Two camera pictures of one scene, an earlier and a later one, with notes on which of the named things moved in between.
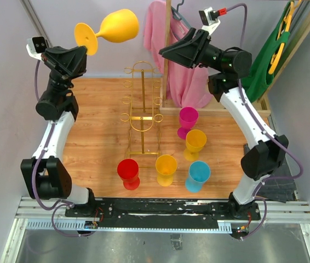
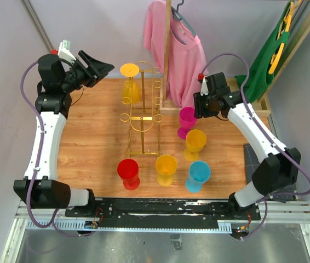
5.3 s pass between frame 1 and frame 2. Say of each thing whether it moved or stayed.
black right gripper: moved
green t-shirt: stayed
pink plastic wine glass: stayed
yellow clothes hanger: stayed
